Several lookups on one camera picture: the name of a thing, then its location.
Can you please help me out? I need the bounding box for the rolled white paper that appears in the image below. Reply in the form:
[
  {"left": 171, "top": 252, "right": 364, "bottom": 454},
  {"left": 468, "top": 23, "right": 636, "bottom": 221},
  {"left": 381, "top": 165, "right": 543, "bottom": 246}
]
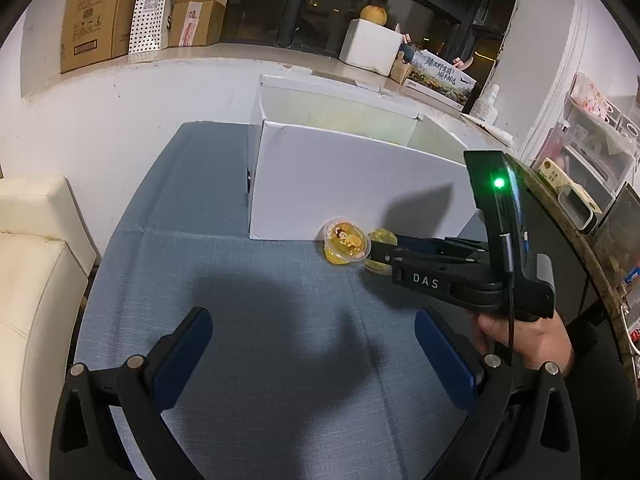
[{"left": 460, "top": 114, "right": 513, "bottom": 146}]

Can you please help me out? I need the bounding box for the small open cardboard box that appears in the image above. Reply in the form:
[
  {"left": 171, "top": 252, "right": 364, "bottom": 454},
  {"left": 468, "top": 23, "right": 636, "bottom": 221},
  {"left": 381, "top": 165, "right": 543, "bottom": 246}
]
[{"left": 168, "top": 0, "right": 228, "bottom": 48}]

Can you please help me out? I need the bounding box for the person's right hand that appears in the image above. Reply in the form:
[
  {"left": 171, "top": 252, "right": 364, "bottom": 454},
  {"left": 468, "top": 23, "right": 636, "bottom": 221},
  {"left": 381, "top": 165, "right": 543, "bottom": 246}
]
[{"left": 472, "top": 312, "right": 574, "bottom": 375}]

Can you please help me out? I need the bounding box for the cartoon lid jelly cup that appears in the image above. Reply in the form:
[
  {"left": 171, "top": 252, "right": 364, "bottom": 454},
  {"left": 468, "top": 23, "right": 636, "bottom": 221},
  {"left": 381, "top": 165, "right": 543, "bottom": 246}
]
[{"left": 322, "top": 219, "right": 371, "bottom": 266}]

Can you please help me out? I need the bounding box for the white plastic bottle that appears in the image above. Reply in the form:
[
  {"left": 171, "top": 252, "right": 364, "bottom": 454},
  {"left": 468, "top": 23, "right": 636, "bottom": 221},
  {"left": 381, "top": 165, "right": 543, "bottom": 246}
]
[{"left": 471, "top": 84, "right": 500, "bottom": 125}]

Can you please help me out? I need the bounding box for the tall brown cardboard box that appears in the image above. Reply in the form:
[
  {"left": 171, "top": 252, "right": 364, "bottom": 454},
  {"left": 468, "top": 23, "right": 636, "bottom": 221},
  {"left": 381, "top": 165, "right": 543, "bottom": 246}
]
[{"left": 61, "top": 0, "right": 136, "bottom": 74}]

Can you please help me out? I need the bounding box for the cream leather sofa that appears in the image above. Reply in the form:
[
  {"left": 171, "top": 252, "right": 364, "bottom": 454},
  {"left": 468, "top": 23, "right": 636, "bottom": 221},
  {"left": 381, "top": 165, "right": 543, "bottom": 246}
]
[{"left": 1, "top": 177, "right": 96, "bottom": 479}]

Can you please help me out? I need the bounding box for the white cardboard storage box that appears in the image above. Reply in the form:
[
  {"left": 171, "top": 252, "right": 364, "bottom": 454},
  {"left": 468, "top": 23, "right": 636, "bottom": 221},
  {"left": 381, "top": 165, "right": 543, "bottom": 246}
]
[{"left": 248, "top": 75, "right": 476, "bottom": 240}]

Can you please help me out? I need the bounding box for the clear drawer organizer shelf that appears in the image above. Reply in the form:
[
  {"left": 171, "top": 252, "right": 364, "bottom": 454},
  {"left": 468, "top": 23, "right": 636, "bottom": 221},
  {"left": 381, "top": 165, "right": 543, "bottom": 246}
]
[{"left": 532, "top": 72, "right": 639, "bottom": 210}]

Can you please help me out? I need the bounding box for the yellow pomelo fruit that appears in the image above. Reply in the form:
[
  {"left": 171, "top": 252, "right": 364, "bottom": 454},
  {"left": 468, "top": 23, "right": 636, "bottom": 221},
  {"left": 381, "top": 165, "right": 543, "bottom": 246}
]
[{"left": 360, "top": 4, "right": 387, "bottom": 26}]

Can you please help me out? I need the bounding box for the black camera module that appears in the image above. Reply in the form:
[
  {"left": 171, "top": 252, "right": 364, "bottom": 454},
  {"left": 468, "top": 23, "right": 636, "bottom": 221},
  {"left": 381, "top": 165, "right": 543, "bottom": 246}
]
[{"left": 463, "top": 151, "right": 527, "bottom": 314}]

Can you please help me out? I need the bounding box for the blue table cloth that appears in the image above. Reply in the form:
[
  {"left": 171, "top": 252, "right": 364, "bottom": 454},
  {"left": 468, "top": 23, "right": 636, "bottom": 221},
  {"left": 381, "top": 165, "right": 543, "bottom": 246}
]
[{"left": 76, "top": 122, "right": 471, "bottom": 479}]

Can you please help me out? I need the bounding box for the small yellow jelly cup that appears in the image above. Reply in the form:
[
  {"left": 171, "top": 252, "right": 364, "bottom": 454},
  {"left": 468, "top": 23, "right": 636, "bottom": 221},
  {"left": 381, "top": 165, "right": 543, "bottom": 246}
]
[{"left": 364, "top": 229, "right": 398, "bottom": 276}]

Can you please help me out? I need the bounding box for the landscape printed gift box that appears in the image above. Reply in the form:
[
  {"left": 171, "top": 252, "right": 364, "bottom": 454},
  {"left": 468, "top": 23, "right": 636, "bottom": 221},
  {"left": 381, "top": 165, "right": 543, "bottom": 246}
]
[{"left": 402, "top": 51, "right": 476, "bottom": 110}]

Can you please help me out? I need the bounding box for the white foam box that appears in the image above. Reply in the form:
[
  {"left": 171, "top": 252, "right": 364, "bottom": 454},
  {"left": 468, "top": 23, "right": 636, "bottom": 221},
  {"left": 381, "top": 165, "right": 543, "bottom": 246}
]
[{"left": 338, "top": 18, "right": 402, "bottom": 77}]

